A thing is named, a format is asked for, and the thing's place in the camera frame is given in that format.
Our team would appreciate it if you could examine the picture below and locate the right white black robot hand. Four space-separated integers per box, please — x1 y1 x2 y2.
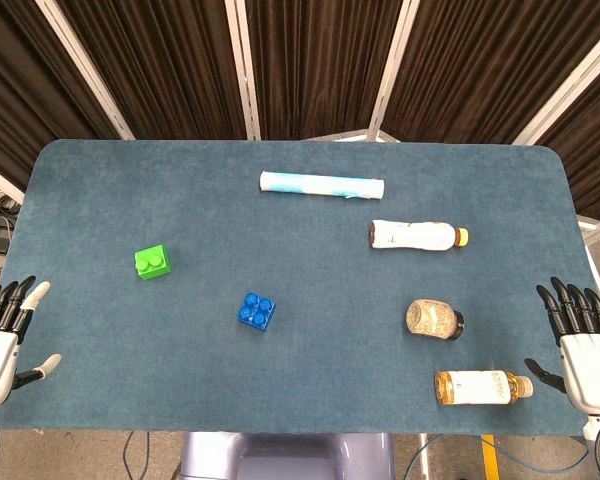
524 277 600 416

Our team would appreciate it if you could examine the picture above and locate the lilac grey robot torso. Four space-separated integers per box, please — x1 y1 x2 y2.
179 432 396 480

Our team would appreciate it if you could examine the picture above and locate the white bottle with yellow cap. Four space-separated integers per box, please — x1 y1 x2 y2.
368 219 470 250

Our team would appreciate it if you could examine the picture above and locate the blue felt table mat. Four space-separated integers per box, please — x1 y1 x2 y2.
0 138 600 435

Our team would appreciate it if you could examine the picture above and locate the green toy brick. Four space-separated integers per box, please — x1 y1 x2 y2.
133 243 173 281

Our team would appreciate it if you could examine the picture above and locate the amber tea bottle white label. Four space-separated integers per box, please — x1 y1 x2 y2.
433 369 534 406

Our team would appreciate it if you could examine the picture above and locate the blue toy brick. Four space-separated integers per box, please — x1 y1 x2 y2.
237 292 277 332

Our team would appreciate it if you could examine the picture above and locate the blue floor cable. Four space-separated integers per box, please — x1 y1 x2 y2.
122 432 152 480
404 433 600 480

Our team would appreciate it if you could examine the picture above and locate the rolled white blue paper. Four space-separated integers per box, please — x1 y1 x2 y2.
258 170 385 201

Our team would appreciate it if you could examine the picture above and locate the yellow floor tape strip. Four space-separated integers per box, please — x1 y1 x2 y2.
479 433 499 480

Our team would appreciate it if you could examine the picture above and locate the round glass grain jar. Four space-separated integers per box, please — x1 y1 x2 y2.
405 298 465 342

